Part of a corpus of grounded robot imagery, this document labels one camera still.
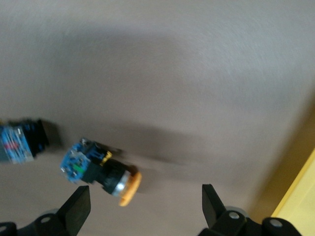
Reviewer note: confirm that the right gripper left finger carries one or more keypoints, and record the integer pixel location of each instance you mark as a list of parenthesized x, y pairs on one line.
[(73, 211)]

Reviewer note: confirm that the yellow plastic tray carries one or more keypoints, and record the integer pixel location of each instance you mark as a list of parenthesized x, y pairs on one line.
[(300, 196)]

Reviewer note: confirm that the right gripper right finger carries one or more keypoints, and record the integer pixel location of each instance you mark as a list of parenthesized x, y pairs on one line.
[(216, 216)]

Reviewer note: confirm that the yellow push button switch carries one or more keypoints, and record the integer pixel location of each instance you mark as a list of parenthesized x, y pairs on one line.
[(98, 172), (17, 145)]

